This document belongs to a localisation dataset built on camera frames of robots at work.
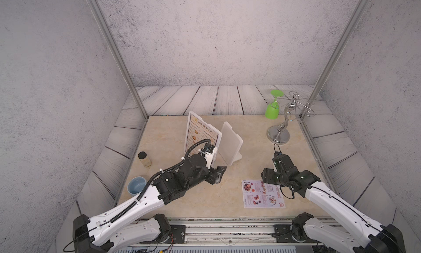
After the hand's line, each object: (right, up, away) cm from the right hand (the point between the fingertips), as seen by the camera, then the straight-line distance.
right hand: (268, 175), depth 81 cm
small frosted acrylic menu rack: (-18, +14, +5) cm, 24 cm away
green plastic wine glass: (+8, +35, +19) cm, 40 cm away
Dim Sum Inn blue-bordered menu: (-34, +22, +3) cm, 41 cm away
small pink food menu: (-4, -11, +4) cm, 13 cm away
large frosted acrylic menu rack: (-34, +28, +1) cm, 44 cm away
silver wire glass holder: (+16, +19, +27) cm, 36 cm away
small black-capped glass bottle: (-66, +8, +8) cm, 66 cm away
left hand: (-23, +7, -12) cm, 27 cm away
